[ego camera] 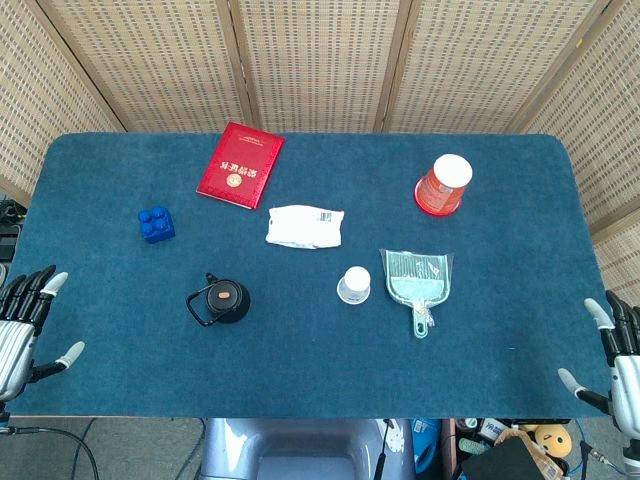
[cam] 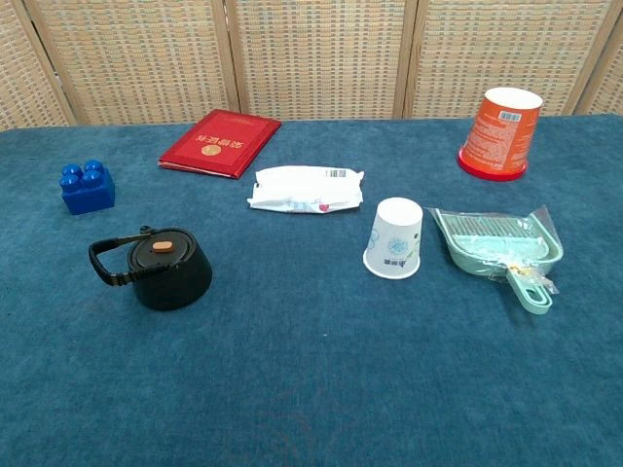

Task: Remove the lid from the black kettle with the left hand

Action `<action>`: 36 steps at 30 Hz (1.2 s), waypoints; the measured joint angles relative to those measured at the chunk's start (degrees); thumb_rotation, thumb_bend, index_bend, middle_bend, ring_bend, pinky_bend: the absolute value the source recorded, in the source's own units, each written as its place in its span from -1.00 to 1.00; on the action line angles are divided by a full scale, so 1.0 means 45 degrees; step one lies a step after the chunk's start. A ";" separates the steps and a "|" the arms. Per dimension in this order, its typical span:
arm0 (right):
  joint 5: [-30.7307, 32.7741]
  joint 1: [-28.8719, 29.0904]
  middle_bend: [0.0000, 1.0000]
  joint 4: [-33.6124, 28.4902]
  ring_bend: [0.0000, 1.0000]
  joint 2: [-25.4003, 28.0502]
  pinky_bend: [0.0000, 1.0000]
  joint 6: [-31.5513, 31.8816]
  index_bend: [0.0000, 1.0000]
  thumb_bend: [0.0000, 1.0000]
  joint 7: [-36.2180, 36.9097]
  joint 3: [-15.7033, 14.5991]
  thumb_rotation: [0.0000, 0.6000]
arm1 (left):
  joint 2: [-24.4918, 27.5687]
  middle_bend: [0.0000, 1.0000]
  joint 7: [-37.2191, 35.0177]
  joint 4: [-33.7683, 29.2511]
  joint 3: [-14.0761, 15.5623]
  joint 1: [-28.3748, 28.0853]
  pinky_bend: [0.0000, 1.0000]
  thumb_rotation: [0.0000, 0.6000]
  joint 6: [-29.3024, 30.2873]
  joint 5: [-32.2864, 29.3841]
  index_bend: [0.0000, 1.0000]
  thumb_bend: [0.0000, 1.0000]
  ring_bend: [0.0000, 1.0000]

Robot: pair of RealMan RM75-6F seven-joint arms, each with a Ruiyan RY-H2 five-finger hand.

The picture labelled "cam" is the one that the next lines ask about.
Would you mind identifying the blue toy building block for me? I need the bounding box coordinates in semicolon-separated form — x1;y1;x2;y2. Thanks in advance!
59;159;117;216

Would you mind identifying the white plastic wipes packet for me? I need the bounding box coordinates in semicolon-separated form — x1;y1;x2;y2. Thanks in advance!
246;165;366;214

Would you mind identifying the red certificate booklet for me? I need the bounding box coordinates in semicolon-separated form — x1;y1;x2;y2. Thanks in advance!
157;108;282;181

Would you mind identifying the black teapot with handle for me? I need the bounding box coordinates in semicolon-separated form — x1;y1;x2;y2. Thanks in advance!
88;225;214;312

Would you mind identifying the orange paper tub red rim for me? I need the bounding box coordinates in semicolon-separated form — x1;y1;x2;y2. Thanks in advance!
457;87;544;183

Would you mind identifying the white printed paper cup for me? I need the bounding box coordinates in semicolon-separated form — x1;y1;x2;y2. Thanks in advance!
362;197;423;280

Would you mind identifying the woven rattan folding screen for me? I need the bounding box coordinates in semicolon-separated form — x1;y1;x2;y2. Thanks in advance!
0;0;623;132

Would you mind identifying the green dustpan in plastic bag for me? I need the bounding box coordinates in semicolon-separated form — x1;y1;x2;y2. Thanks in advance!
425;204;566;316

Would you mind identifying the blue table cloth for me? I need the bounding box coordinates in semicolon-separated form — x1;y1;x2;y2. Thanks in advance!
0;113;623;467

